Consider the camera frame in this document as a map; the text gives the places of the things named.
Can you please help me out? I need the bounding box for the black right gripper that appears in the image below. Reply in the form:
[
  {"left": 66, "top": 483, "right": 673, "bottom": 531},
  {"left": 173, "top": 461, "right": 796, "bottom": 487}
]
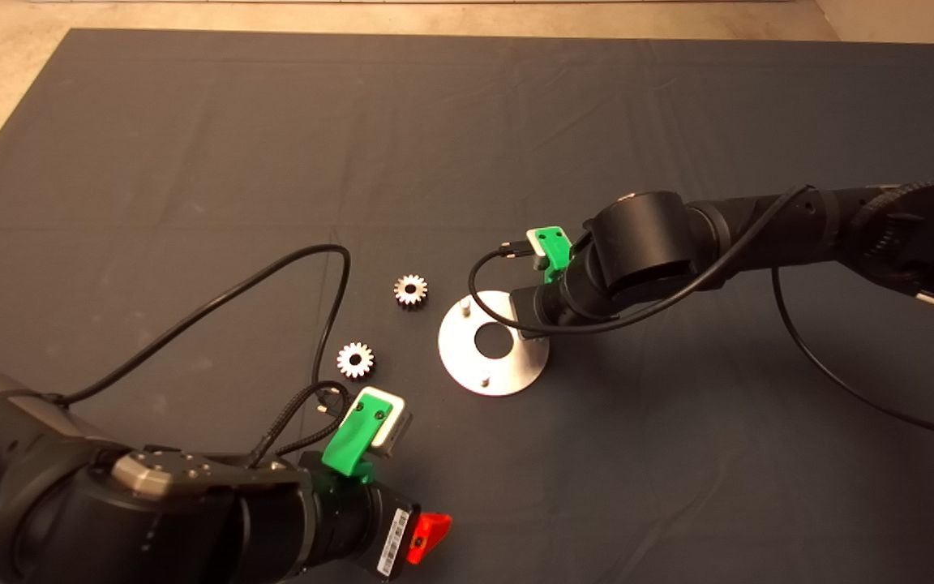
[{"left": 510, "top": 272, "right": 598, "bottom": 341}]

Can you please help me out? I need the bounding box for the small steel planetary gear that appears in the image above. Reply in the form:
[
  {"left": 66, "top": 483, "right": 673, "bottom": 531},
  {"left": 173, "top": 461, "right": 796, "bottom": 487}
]
[
  {"left": 336, "top": 342, "right": 375, "bottom": 380},
  {"left": 393, "top": 274, "right": 429, "bottom": 307}
]

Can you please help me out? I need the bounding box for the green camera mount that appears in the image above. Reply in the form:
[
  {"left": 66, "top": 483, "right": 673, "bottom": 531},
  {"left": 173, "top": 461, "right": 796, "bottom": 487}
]
[
  {"left": 322, "top": 393, "right": 393, "bottom": 486},
  {"left": 533, "top": 226, "right": 574, "bottom": 283}
]

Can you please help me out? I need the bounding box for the black braided cable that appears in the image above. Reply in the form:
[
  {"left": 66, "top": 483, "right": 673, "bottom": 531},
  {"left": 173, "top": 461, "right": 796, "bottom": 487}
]
[{"left": 244, "top": 381, "right": 350, "bottom": 471}]

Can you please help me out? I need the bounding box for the small silver camera box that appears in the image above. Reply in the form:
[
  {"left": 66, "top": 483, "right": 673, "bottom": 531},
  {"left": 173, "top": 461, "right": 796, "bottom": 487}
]
[
  {"left": 525, "top": 231, "right": 553, "bottom": 273},
  {"left": 366, "top": 388, "right": 414, "bottom": 460}
]

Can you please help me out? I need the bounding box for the round metal carrier plate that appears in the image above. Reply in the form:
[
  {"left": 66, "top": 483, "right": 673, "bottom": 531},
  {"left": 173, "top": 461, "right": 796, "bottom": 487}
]
[{"left": 438, "top": 290, "right": 551, "bottom": 397}]

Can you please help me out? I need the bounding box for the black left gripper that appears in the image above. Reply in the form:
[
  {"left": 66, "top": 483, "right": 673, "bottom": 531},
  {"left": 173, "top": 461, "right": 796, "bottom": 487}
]
[{"left": 309, "top": 474, "right": 453, "bottom": 579}]

